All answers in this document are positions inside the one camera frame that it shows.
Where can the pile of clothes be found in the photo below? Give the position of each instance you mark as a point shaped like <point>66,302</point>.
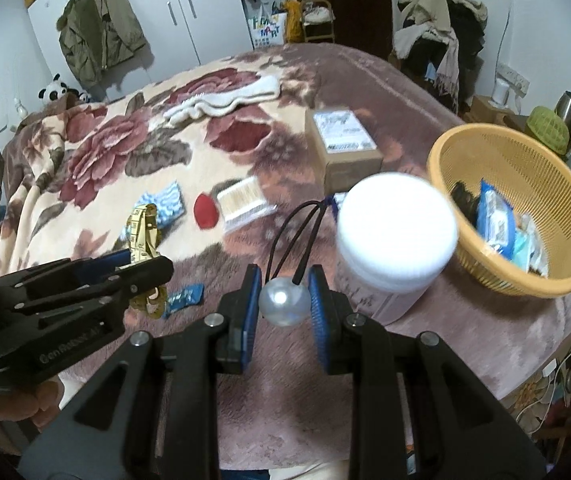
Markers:
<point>435,35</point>

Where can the green plastic colander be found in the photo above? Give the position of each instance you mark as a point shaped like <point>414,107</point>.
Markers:
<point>548,127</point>

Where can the yellow garment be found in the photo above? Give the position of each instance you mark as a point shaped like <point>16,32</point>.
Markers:
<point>294,20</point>

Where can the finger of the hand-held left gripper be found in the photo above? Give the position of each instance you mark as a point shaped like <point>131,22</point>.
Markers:
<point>102,262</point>
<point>150,272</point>

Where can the blue tissue packet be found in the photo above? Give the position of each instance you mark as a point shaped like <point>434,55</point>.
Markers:
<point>495,215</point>

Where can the white wardrobe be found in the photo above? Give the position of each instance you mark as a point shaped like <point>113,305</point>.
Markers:
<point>190,0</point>

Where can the small cardboard box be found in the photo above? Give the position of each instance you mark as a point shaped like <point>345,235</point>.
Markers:
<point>490,112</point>

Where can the dark blue white packet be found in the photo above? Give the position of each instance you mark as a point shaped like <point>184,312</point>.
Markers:
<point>338,205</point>

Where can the yellow plastic basket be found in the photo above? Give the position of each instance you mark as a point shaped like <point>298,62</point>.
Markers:
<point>555,170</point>

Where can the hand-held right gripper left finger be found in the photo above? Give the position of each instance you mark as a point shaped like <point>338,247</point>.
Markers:
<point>250,310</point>

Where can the blue white striped cloth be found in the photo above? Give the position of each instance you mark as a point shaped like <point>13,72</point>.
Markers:
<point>168,205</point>

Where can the small blue snack packet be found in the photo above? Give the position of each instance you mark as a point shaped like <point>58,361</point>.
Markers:
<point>185,297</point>

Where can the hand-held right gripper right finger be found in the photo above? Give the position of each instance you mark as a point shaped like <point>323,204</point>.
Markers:
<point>318,310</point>

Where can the green hooded jacket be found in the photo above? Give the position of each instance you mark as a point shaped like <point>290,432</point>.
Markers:
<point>95,30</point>

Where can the white printed bag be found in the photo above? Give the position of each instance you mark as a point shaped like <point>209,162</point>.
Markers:
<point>265,30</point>

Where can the white fuzzy cloth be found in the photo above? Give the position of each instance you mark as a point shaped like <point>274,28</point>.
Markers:
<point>225,97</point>

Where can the yellow measuring tape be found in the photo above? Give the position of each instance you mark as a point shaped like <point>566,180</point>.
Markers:
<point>143,235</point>

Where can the cotton swab pack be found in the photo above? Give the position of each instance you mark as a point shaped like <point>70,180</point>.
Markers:
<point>245,200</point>

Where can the black sheer scrunchie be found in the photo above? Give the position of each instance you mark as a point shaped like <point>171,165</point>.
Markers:
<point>463,197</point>

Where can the steel electric kettle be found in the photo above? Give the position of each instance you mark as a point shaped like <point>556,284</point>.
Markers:
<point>568,112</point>

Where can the small white bottle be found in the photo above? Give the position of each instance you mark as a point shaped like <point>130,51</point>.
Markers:
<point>20,108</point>

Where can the person's left hand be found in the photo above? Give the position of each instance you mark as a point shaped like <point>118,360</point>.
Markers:
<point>20,405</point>

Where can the clear jar white lid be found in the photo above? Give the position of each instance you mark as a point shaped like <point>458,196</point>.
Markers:
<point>395,230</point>

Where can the brown cardboard box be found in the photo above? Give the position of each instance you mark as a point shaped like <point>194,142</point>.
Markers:
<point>350,165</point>

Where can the panda plush toy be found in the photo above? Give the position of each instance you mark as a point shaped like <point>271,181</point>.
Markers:
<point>55,91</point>

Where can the red round sponge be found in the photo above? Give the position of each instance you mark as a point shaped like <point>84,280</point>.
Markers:
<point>208,210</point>

